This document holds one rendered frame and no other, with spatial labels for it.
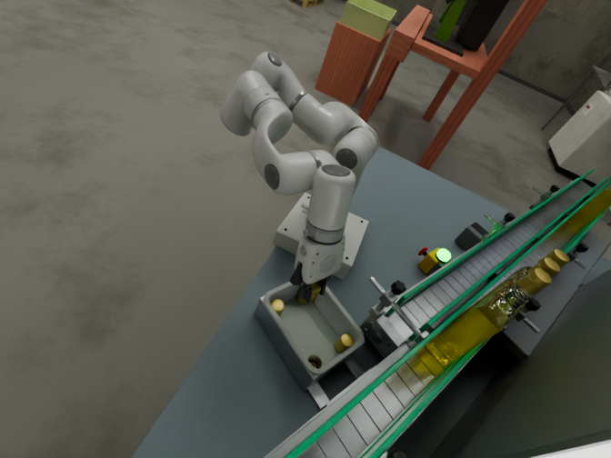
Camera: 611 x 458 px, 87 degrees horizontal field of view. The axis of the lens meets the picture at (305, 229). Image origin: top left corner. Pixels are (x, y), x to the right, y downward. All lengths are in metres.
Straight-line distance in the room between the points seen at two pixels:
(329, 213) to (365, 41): 3.37
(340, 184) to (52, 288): 1.54
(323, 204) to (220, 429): 0.49
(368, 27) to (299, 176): 3.36
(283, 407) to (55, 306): 1.25
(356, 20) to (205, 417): 3.65
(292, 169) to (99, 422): 1.26
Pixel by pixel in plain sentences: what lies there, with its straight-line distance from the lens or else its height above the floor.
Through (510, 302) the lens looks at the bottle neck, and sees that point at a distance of 0.71.
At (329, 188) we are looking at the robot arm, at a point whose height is 1.19.
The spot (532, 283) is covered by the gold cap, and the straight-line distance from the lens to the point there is 0.75.
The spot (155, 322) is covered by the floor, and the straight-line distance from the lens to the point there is 1.69.
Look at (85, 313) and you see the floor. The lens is 1.76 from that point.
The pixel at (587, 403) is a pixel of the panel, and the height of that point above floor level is 1.20.
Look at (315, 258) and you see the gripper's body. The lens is 0.62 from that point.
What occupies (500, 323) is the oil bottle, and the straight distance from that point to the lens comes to 0.73.
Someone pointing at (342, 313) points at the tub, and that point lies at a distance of 0.84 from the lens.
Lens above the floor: 1.51
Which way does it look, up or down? 44 degrees down
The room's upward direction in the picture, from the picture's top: 24 degrees clockwise
